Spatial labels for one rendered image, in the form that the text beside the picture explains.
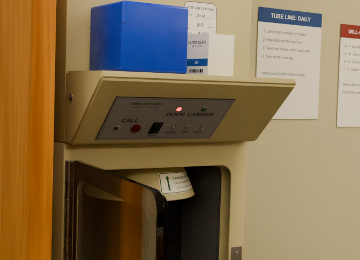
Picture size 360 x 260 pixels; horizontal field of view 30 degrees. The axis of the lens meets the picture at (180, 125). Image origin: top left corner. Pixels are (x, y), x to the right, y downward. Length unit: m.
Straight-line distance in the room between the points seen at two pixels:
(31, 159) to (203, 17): 0.38
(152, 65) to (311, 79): 0.95
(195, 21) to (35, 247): 0.43
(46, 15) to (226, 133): 0.35
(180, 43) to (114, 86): 0.11
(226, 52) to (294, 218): 0.88
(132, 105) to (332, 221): 1.08
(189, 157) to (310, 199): 0.81
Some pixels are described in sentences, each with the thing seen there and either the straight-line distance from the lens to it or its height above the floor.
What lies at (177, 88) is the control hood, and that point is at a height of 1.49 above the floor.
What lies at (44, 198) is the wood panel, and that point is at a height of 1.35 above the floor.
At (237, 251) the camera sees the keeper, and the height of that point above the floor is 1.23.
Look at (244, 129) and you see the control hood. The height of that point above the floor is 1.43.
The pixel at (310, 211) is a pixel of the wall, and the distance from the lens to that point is 1.82.
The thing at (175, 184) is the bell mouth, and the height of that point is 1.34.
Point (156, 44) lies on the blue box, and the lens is 0.88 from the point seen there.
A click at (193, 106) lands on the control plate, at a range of 0.94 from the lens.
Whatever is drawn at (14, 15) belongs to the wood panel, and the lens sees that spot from 0.90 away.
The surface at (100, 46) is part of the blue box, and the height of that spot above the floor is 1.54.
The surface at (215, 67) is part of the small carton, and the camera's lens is 0.96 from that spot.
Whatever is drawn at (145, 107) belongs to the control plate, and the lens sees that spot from 0.91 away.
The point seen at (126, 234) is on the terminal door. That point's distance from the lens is 0.73.
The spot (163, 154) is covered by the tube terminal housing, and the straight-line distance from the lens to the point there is 1.02.
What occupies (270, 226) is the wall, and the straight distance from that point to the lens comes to 1.74.
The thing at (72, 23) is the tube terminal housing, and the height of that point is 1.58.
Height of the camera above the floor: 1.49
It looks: 3 degrees down
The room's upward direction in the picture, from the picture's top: 2 degrees clockwise
